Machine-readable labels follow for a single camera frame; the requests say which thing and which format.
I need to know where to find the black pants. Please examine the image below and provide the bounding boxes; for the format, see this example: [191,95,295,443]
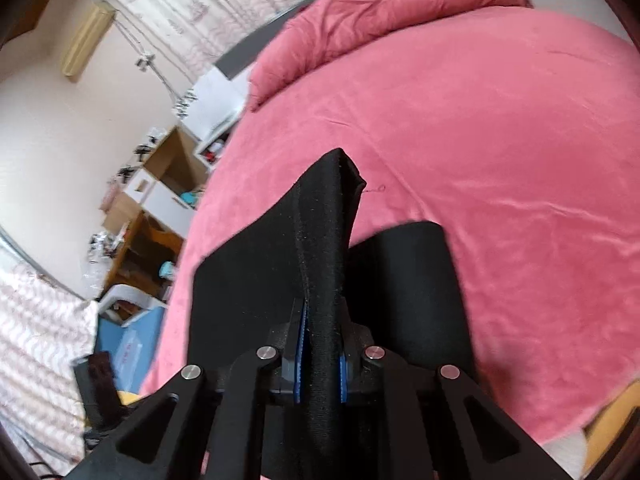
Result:
[188,149,476,479]

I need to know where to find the blue storage box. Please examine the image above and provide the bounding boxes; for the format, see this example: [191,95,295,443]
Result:
[96,307,165,393]

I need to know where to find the white plastic stool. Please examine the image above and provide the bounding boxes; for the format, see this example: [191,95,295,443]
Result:
[98,284,166,326]

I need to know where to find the wooden white cabinet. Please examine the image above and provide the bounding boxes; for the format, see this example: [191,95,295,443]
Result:
[99,128,208,297]

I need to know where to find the pink bed sheet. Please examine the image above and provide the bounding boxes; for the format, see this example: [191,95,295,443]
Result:
[142,8,639,443]

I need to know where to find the white bedside table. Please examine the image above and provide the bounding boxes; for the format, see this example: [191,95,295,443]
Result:
[174,66,252,171]

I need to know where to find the dark grey headboard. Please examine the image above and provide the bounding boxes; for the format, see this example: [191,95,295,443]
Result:
[214,0,324,80]

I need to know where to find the pink crumpled duvet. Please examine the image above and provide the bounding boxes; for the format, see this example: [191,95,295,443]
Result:
[246,0,532,112]

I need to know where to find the beige wall air conditioner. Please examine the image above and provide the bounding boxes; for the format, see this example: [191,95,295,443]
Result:
[61,0,116,81]

